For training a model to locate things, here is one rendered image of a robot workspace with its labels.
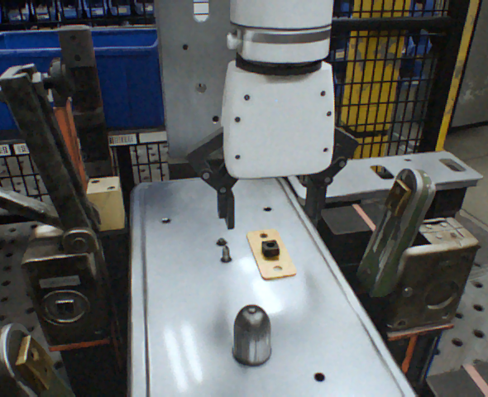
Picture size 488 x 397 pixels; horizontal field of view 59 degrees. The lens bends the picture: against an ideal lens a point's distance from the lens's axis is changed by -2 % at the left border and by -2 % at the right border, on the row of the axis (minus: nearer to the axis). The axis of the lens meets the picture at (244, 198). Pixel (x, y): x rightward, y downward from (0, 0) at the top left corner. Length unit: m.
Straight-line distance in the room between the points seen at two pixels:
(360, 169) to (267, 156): 0.31
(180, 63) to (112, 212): 0.25
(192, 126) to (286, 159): 0.31
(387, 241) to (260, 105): 0.19
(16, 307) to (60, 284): 0.50
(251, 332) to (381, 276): 0.17
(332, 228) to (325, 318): 0.18
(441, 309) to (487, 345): 0.37
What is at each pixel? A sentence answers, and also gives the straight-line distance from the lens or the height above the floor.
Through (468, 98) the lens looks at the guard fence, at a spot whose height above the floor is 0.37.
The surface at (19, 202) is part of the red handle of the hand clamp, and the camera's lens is 0.44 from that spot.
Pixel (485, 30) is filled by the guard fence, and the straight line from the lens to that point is 3.29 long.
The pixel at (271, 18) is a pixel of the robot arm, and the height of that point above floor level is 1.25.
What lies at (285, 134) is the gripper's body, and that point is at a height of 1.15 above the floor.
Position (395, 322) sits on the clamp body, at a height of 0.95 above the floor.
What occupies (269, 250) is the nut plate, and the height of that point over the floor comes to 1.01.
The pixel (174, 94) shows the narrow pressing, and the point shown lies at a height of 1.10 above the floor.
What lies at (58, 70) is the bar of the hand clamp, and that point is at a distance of 0.38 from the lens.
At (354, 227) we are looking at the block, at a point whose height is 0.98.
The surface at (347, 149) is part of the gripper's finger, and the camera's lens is 0.45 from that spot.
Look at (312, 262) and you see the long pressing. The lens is 0.48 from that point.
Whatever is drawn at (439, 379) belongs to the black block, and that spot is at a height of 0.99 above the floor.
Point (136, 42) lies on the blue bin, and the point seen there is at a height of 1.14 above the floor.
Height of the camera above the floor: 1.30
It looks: 31 degrees down
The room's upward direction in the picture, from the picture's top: straight up
